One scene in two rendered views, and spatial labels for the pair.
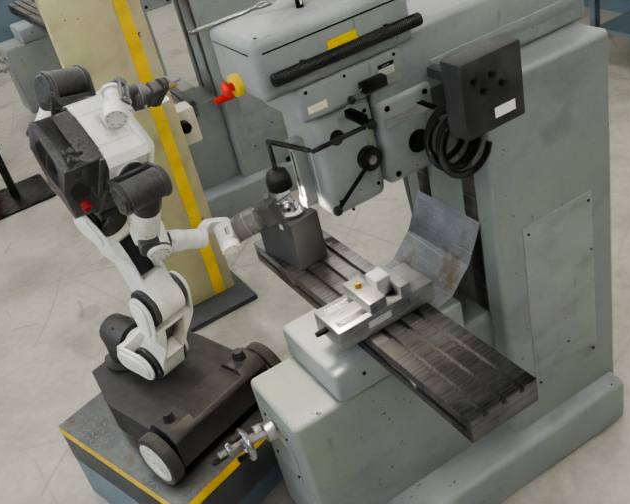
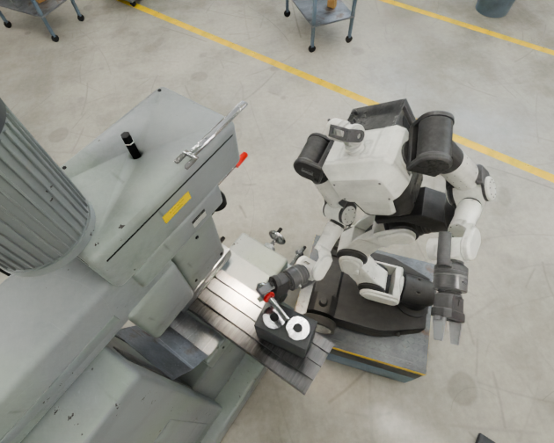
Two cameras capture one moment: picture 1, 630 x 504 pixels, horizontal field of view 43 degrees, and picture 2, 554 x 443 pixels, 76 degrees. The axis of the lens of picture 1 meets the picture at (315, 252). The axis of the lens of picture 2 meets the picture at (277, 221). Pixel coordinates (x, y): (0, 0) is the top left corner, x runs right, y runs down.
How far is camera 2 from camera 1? 2.76 m
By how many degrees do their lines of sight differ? 85
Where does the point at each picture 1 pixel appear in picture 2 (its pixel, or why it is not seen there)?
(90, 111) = (379, 139)
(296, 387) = (254, 258)
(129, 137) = (337, 155)
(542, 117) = not seen: hidden behind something
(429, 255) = (171, 344)
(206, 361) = (352, 304)
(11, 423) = (526, 318)
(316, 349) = (237, 260)
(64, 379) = (532, 368)
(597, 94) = not seen: outside the picture
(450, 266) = not seen: hidden behind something
